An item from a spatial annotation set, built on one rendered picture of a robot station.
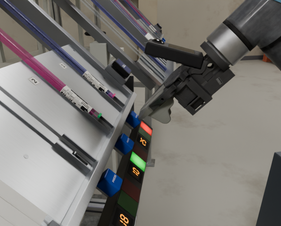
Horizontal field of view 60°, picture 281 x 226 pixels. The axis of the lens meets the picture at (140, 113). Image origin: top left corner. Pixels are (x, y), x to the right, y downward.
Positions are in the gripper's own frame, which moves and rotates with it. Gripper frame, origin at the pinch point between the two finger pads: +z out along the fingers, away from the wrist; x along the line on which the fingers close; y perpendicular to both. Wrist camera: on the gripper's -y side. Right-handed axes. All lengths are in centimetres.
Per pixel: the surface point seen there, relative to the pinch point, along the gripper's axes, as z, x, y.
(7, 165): 2.4, -30.1, -11.8
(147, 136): 3.3, 0.1, 5.3
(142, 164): 3.3, -10.6, 5.5
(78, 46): 1.3, 8.0, -20.5
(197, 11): -39, 402, 22
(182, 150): 41, 101, 60
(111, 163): 40, 34, 14
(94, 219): 70, 33, 28
